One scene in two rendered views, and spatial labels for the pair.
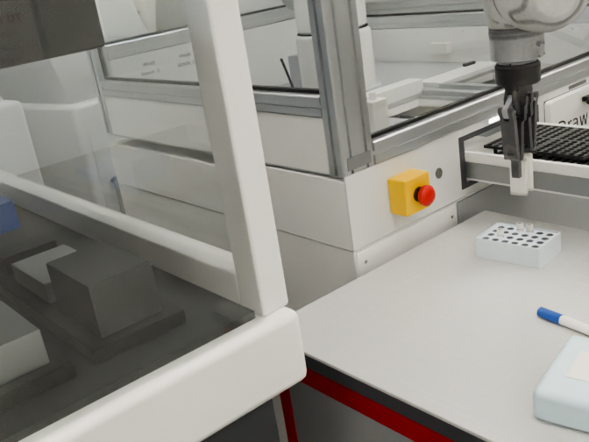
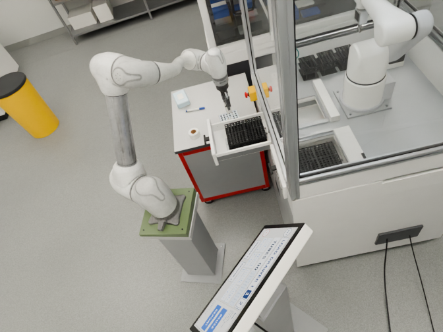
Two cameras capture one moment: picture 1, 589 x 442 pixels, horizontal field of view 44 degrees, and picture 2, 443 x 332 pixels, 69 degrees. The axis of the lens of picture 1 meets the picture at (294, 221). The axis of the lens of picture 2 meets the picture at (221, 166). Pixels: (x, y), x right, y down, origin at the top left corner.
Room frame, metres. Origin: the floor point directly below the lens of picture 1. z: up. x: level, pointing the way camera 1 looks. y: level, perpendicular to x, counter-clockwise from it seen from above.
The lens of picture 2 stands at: (2.20, -1.62, 2.27)
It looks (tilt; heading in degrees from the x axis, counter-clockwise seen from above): 51 degrees down; 135
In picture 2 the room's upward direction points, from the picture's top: 19 degrees counter-clockwise
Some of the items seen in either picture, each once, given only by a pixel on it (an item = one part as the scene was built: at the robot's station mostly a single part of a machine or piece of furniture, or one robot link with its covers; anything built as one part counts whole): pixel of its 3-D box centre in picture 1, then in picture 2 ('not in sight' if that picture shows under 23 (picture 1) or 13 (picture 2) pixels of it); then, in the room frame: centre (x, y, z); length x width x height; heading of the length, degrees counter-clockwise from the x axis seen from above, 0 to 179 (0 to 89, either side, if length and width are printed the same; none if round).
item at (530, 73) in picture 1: (518, 87); (223, 88); (1.23, -0.42, 1.06); 0.08 x 0.07 x 0.09; 140
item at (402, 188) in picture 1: (410, 192); (252, 93); (1.30, -0.23, 0.88); 0.07 x 0.05 x 0.07; 127
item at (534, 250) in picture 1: (517, 244); (229, 118); (1.20, -0.39, 0.78); 0.12 x 0.08 x 0.04; 44
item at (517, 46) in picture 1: (516, 44); (220, 78); (1.23, -0.42, 1.13); 0.09 x 0.09 x 0.06
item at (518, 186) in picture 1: (518, 176); not in sight; (1.22, -0.41, 0.90); 0.03 x 0.01 x 0.07; 50
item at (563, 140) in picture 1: (555, 153); (245, 134); (1.42, -0.55, 0.87); 0.22 x 0.18 x 0.06; 37
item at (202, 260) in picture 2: not in sight; (189, 241); (1.22, -1.14, 0.38); 0.30 x 0.30 x 0.76; 23
